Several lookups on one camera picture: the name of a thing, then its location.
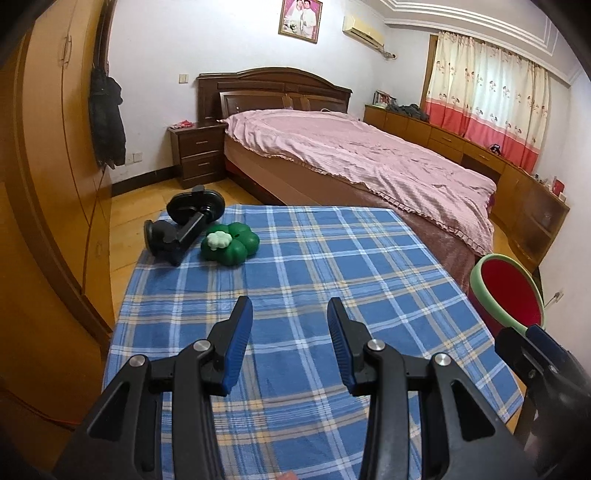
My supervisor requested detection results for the blue plaid tablecloth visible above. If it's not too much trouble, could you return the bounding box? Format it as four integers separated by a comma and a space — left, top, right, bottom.
102, 204, 525, 480

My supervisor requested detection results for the wooden bed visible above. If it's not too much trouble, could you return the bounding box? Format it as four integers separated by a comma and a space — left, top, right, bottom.
198, 67, 499, 296

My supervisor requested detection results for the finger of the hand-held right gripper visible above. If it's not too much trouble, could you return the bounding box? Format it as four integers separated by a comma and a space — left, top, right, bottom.
527, 324, 579, 371
495, 326, 556, 385

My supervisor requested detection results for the red bucket with green rim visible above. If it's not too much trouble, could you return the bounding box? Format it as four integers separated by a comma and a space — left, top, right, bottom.
470, 254, 546, 342

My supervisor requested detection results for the wooden nightstand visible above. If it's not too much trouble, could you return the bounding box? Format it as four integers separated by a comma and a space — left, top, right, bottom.
167, 121, 229, 190

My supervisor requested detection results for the framed wall photo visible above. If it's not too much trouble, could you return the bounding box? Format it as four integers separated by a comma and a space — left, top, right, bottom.
278, 0, 323, 44

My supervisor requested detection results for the wooden wardrobe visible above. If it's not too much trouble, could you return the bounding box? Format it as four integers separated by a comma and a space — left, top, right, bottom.
0, 0, 116, 430

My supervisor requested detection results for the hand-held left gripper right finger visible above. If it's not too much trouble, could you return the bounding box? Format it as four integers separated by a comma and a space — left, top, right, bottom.
327, 298, 539, 480

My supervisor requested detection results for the long wooden cabinet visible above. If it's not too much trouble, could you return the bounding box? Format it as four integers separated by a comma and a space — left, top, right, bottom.
364, 104, 571, 271

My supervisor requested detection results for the wooden window frame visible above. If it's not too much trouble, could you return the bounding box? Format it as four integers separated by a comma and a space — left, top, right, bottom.
421, 34, 438, 109

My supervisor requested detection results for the pink bedspread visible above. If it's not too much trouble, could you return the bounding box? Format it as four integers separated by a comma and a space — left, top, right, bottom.
219, 109, 498, 257

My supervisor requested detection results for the black jacket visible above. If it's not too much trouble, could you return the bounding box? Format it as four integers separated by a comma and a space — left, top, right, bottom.
89, 67, 127, 169

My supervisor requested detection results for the cream and red curtain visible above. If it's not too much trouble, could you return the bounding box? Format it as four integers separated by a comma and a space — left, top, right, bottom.
422, 30, 550, 171

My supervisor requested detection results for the wall air conditioner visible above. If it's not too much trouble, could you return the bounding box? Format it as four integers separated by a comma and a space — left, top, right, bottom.
342, 15, 386, 49

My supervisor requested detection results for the black suction mount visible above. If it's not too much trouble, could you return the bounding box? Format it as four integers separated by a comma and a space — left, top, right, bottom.
144, 185, 225, 267

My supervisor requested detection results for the dark clothes pile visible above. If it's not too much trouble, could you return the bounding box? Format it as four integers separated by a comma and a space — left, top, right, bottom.
387, 104, 431, 123

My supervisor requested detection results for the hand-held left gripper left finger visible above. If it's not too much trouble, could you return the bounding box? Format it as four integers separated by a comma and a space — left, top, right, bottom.
52, 295, 254, 480

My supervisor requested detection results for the green clover-shaped container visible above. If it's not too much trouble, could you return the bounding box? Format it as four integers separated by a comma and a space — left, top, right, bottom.
200, 222, 260, 267

